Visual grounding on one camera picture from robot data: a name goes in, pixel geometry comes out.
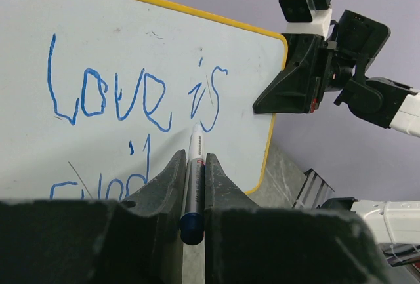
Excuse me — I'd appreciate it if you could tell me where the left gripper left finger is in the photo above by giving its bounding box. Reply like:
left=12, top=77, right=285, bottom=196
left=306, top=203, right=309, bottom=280
left=1, top=150, right=186, bottom=283

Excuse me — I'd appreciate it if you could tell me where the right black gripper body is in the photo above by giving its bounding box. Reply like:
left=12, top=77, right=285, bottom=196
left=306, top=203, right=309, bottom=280
left=308, top=35, right=337, bottom=113

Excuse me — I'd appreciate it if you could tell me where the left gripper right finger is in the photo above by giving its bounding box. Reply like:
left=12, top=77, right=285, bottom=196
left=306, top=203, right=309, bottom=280
left=205, top=153, right=389, bottom=283

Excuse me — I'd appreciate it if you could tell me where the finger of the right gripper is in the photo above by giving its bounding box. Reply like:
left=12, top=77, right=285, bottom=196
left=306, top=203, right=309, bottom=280
left=253, top=34, right=320, bottom=114

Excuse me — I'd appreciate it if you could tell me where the white marker pen body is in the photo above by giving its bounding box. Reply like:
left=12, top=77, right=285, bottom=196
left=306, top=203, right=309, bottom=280
left=180, top=123, right=205, bottom=245

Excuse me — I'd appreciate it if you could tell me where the orange framed whiteboard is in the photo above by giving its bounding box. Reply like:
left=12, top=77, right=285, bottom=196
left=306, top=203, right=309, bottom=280
left=1, top=0, right=287, bottom=199

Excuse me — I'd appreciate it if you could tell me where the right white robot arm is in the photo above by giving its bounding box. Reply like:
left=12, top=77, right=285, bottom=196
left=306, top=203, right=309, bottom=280
left=253, top=10, right=419, bottom=267

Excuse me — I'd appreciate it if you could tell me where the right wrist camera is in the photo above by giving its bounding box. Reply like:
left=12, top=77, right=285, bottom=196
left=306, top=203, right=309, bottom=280
left=278, top=0, right=332, bottom=38

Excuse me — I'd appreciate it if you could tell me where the right aluminium frame rail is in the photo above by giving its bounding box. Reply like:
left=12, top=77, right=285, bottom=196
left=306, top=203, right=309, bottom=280
left=293, top=169, right=335, bottom=209

